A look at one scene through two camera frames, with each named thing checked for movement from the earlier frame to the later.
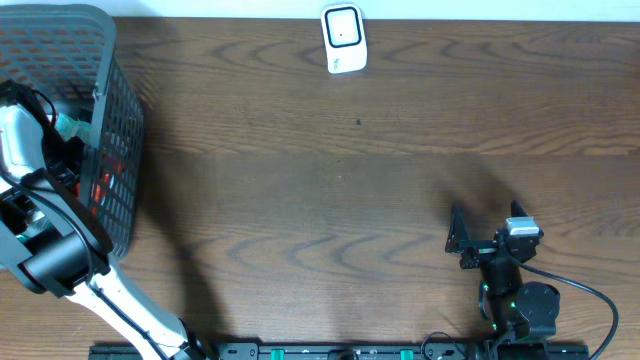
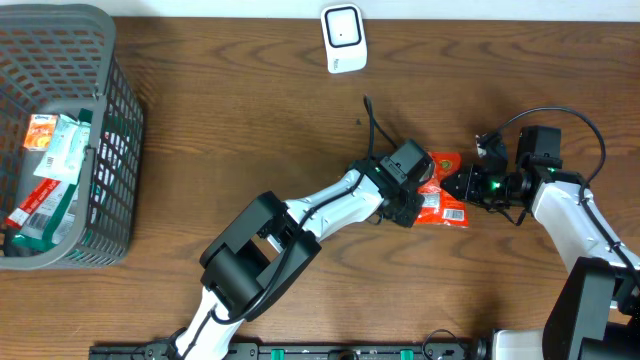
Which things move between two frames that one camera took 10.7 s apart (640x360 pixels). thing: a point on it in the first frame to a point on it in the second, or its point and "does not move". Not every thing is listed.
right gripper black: [459, 240] to [469, 187]
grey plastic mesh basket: [71, 55] does not move
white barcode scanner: [344, 38] does not move
